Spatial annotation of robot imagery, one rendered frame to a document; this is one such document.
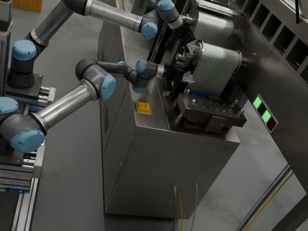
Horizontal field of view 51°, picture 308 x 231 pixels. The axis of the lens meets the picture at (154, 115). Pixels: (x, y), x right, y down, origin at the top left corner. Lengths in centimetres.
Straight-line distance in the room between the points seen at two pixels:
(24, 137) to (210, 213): 185
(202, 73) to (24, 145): 108
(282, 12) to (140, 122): 96
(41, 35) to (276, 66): 126
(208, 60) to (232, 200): 151
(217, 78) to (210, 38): 28
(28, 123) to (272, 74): 123
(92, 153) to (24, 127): 149
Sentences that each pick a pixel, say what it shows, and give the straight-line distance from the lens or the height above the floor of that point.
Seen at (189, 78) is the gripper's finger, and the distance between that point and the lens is 191.
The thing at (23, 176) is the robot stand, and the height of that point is 69.
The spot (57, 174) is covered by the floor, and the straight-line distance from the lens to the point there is 259.
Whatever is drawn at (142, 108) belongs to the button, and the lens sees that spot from 184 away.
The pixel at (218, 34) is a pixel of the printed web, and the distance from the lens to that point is 212.
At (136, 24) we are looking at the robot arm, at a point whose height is 137.
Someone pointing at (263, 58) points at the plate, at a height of 137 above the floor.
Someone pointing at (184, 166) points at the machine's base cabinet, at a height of 64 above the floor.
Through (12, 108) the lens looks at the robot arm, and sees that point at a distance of 142.
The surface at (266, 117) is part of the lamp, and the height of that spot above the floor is 118.
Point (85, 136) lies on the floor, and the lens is 293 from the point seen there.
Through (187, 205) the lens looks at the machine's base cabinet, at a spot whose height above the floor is 27.
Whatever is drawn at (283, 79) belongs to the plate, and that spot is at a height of 138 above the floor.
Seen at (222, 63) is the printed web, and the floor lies 125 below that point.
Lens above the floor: 196
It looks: 34 degrees down
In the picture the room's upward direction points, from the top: 24 degrees clockwise
